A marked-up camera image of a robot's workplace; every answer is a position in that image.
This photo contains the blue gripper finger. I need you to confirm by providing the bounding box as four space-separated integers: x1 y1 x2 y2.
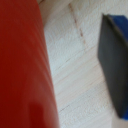
97 13 128 121

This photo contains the red plastic cup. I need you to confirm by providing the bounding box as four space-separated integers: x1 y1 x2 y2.
0 0 61 128

